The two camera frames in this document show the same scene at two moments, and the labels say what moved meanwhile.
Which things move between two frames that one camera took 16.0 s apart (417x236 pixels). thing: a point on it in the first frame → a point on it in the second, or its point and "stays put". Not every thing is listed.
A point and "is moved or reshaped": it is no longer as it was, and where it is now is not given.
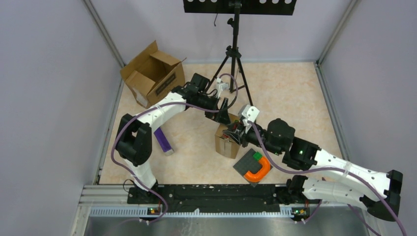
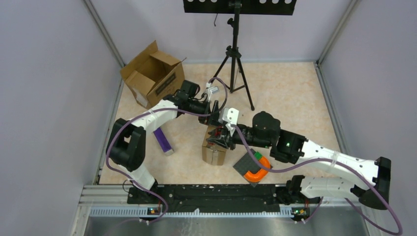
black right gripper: x=237 y=131 → x=221 y=135
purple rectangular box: x=163 y=142 stays put
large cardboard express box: x=152 y=75 stays put
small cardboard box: x=226 y=147 is moved or reshaped
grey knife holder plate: x=248 y=162 stays put
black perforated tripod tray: x=256 y=7 stays put
